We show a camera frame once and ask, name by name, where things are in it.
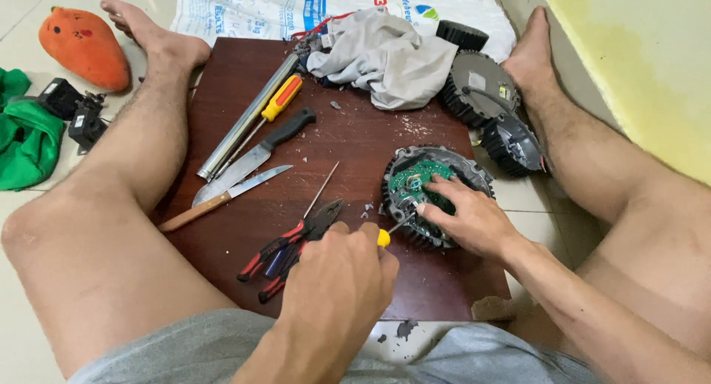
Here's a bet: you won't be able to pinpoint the person's right hand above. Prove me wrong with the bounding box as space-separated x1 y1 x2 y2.
416 173 523 260

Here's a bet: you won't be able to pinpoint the person's left hand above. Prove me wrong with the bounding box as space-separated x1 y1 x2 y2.
277 221 400 340

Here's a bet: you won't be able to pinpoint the small yellow-handled screwdriver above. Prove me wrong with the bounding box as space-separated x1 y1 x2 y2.
377 211 417 248

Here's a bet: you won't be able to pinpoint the red and black pliers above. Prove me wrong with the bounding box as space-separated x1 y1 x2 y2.
237 199 344 305

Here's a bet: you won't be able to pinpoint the green circuit board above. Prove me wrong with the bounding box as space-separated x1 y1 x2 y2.
389 161 457 215

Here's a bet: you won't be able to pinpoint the brown wooden board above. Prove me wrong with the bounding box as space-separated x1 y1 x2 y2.
150 37 514 323

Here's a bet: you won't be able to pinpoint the yellow and red screwdriver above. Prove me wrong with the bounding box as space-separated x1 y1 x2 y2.
214 74 303 179

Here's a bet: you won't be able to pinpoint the silver metal tube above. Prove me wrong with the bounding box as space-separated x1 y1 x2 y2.
197 53 301 183

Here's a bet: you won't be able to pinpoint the grey cloth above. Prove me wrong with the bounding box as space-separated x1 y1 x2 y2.
307 7 459 111

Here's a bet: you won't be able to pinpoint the small black round lamp housing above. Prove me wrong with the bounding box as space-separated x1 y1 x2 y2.
480 114 548 178

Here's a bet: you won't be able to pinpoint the large black round lamp housing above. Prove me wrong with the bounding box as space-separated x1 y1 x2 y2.
441 51 522 130

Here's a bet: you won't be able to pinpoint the grey shorts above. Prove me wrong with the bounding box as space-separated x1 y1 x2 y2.
67 309 606 384

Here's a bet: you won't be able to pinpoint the black finned lamp heatsink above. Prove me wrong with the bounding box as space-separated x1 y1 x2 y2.
436 20 490 53

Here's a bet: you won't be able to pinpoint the person's left leg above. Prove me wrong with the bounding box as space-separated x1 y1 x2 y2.
0 0 240 380

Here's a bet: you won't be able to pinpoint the person's leg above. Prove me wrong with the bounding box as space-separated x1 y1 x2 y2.
0 0 240 380
500 6 711 363

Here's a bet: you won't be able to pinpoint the white printed sack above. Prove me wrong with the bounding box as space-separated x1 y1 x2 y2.
169 0 517 63

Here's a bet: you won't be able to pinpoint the person's right leg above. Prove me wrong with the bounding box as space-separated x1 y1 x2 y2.
500 6 711 363

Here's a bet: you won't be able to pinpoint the black electrical part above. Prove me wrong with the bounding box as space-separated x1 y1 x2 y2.
68 92 109 155

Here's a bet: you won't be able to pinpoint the black power adapter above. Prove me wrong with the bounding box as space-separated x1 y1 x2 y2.
36 79 85 121

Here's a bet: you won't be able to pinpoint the orange plush toy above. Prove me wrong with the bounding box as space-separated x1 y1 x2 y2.
38 6 131 92

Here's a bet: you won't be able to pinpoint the green cloth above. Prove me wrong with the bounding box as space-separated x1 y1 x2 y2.
0 67 66 191

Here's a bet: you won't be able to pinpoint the blue-handled thin screwdriver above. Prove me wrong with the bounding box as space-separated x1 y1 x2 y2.
264 161 341 279

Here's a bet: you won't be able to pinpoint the black-handled knife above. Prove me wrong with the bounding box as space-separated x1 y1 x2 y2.
191 107 317 208

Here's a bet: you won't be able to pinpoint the wooden-handled knife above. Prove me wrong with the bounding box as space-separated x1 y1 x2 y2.
157 164 294 233

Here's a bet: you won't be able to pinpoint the red wires with small parts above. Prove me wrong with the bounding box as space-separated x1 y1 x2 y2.
290 12 356 60

